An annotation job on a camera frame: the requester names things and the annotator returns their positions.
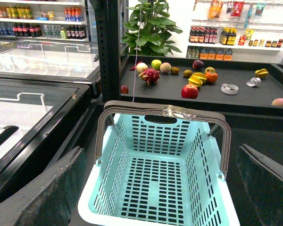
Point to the grey basket handle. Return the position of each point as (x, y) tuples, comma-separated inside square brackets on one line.
[(124, 107)]

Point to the light blue plastic shopping basket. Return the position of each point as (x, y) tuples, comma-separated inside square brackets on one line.
[(152, 174)]

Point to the yellow red mango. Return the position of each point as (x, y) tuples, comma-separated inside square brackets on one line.
[(210, 69)]

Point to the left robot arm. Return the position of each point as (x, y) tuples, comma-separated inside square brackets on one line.
[(50, 199)]

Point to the small red apple left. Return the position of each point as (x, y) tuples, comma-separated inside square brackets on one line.
[(124, 89)]

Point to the pink dragon fruit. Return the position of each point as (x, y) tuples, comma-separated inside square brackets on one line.
[(150, 76)]

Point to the white round fruit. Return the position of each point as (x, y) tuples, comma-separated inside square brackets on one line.
[(141, 67)]

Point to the green round fruit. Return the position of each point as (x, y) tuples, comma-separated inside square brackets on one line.
[(155, 64)]

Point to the tan round peach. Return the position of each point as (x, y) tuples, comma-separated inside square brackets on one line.
[(165, 68)]

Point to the brown kiwi left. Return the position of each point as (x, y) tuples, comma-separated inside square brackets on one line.
[(175, 70)]

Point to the brown kiwi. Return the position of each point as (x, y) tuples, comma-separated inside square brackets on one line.
[(187, 73), (175, 70)]

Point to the brown kiwi right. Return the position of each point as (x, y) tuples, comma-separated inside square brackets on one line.
[(187, 73)]

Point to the yellow star fruit front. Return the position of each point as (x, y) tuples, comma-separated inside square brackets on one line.
[(197, 79)]

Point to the yellow star fruit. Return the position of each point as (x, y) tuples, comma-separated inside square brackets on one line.
[(261, 73), (197, 79)]

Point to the dark purple fruit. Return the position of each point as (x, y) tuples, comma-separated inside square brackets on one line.
[(197, 64)]

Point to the orange persimmon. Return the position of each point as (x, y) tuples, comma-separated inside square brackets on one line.
[(211, 77)]

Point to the green potted plant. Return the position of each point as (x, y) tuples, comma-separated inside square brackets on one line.
[(149, 29)]

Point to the white tape roll front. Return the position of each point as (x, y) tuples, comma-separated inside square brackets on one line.
[(229, 89)]

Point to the white tape roll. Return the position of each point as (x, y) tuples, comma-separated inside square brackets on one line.
[(229, 89), (254, 82)]

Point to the glass top freezer near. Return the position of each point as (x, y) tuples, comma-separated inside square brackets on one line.
[(35, 119)]

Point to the glass freezer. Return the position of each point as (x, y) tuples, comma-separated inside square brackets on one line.
[(49, 60), (35, 119)]

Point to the black fruit display table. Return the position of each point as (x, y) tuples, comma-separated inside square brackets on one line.
[(248, 100)]

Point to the white tape roll far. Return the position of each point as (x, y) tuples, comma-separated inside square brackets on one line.
[(254, 82)]

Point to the white beverage shelf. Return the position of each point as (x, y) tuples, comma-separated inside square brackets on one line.
[(44, 19)]

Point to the yellow star fruit far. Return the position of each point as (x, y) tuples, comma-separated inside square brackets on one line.
[(261, 73)]

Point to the pink peach right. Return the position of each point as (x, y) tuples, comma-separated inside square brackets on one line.
[(277, 102)]

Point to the glass top freezer far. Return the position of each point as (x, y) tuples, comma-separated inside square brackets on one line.
[(49, 60)]

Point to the white sauce shelf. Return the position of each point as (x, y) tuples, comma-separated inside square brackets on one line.
[(238, 30)]

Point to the black metal shelf post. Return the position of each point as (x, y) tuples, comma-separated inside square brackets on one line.
[(108, 14)]

